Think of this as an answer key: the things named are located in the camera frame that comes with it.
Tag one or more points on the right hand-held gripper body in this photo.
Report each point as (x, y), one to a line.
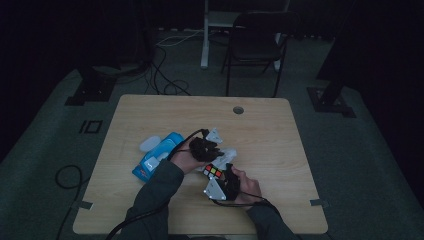
(221, 190)

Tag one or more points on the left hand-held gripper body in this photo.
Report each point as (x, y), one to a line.
(205, 148)

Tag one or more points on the white wet wipe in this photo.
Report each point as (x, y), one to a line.
(230, 154)

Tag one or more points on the multicoloured puzzle cube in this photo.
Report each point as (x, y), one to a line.
(213, 171)

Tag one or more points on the blue wet wipes pack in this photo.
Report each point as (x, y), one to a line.
(156, 158)

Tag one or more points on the person's left hand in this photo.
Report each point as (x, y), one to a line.
(183, 161)

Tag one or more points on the person's right hand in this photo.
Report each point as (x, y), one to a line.
(248, 188)

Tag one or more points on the white crumpled wrapper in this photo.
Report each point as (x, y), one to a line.
(150, 143)

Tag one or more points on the grey tape strip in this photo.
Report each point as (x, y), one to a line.
(319, 202)
(85, 205)

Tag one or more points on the black folding chair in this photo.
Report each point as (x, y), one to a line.
(256, 43)

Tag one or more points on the black stand base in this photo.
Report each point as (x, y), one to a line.
(91, 90)
(333, 96)

